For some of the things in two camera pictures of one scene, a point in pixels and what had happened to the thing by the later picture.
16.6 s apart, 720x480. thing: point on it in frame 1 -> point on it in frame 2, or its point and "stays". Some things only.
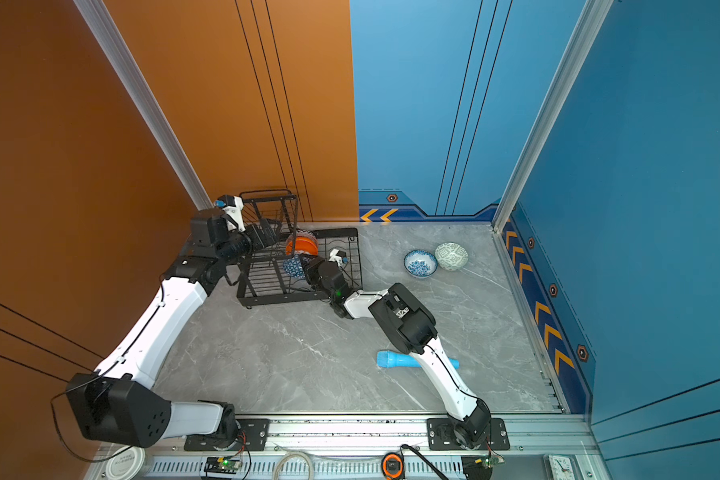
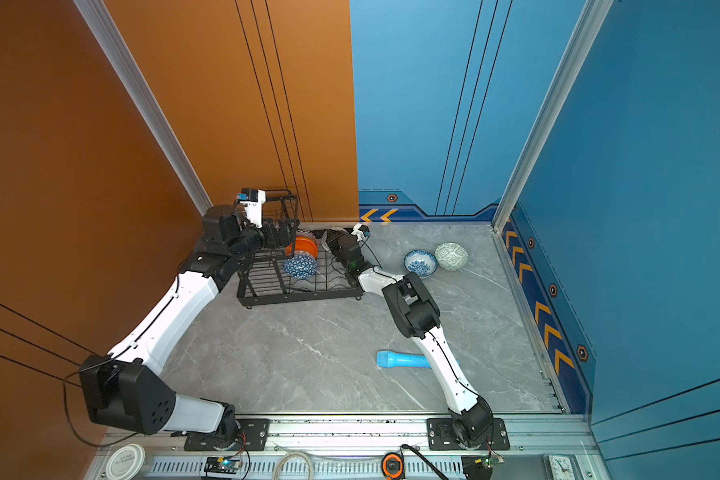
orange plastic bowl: (302, 242) stays
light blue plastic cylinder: (386, 360) stays
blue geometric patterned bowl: (294, 267) stays
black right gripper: (312, 268) -> (333, 243)
